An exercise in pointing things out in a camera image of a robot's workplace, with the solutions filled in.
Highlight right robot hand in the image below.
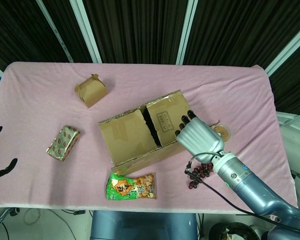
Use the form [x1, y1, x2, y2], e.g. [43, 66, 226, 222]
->
[175, 109, 225, 163]

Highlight large cardboard shipping box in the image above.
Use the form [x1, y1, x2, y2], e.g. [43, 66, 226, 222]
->
[97, 89, 199, 177]

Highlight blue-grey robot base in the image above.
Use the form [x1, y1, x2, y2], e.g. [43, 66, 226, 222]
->
[89, 210, 200, 240]

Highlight clear jar orange contents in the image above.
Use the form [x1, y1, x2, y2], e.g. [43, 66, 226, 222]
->
[209, 119, 233, 144]

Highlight dark red grape bunch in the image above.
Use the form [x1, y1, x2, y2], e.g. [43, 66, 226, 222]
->
[188, 162, 215, 190]

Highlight chrome table leg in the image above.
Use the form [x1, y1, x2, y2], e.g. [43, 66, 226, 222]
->
[0, 208, 15, 240]

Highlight gold foil snack packet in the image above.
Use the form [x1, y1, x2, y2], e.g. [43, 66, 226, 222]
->
[45, 124, 82, 163]

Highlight pink table cloth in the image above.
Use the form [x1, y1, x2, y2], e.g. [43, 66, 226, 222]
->
[0, 61, 297, 216]

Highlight green snack bag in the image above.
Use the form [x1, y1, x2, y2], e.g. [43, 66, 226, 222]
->
[105, 171, 158, 201]

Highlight black waste bin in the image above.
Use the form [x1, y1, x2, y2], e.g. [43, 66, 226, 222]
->
[208, 221, 263, 240]

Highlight small kraft gable box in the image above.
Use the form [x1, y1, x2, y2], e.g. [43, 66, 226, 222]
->
[74, 73, 109, 109]

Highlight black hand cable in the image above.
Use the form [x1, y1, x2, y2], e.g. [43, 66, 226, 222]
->
[184, 152, 285, 224]

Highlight white frame post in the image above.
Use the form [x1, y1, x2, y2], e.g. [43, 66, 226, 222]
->
[174, 0, 199, 66]
[36, 0, 74, 63]
[69, 0, 103, 64]
[263, 21, 300, 76]

